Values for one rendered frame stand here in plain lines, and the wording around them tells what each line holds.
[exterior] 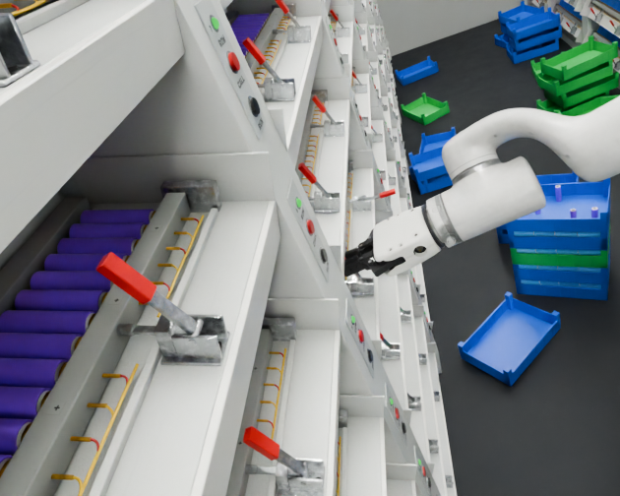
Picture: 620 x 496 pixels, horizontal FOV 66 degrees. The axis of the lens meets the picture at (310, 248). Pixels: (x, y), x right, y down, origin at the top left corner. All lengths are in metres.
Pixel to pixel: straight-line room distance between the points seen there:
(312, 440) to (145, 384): 0.22
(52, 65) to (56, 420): 0.18
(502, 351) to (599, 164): 1.23
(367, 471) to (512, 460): 1.01
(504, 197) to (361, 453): 0.41
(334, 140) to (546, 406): 1.13
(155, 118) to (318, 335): 0.29
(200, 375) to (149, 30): 0.22
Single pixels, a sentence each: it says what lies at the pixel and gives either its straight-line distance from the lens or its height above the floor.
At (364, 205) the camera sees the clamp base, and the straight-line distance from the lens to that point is 1.07.
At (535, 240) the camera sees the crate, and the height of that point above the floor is 0.28.
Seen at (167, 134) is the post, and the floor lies 1.35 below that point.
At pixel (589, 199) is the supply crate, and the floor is 0.32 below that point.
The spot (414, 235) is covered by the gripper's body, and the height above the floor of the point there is 1.01.
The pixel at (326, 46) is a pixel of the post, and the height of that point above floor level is 1.20.
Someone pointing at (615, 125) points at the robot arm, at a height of 1.13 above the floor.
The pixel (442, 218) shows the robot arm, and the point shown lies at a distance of 0.74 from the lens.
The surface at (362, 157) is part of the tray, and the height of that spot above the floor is 0.92.
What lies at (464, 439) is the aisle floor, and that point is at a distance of 1.69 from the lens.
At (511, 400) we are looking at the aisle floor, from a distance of 1.74.
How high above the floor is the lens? 1.47
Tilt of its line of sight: 35 degrees down
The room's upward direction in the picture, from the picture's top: 26 degrees counter-clockwise
